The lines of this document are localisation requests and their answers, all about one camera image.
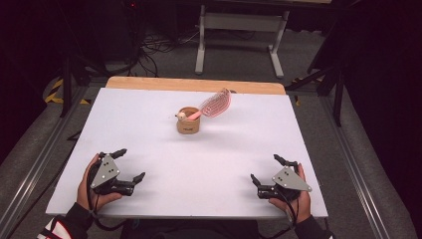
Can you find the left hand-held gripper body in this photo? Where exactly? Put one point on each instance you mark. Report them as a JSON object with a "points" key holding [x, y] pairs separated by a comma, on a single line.
{"points": [[105, 172]]}

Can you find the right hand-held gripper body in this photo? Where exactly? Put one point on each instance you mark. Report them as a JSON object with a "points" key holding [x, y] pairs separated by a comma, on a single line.
{"points": [[290, 181]]}

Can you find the wooden cup with bird figure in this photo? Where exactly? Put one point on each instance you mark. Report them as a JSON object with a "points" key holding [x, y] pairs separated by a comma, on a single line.
{"points": [[188, 125]]}

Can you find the pink hairbrush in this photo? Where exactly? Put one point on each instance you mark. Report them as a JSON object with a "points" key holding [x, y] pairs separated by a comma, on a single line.
{"points": [[215, 103]]}

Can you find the person's right hand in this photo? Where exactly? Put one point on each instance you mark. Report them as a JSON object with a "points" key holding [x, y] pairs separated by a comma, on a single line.
{"points": [[303, 207]]}

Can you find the person's left hand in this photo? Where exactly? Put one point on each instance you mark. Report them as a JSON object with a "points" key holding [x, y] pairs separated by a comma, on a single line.
{"points": [[87, 199]]}

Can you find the white board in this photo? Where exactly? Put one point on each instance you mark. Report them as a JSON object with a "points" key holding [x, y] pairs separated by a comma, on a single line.
{"points": [[212, 166]]}

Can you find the person's dark torso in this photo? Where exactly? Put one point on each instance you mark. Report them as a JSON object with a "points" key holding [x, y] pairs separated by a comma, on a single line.
{"points": [[192, 230]]}

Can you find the black metal stand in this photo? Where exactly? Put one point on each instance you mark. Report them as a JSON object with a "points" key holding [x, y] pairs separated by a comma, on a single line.
{"points": [[337, 99], [67, 86]]}

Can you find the wooden table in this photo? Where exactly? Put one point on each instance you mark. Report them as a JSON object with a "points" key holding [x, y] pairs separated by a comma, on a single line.
{"points": [[166, 84]]}

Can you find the grey metal rail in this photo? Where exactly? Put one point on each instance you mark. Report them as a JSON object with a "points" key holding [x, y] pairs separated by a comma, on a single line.
{"points": [[36, 169], [355, 172]]}

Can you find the grey metal desk frame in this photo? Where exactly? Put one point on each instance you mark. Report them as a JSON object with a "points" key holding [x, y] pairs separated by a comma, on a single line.
{"points": [[244, 22]]}

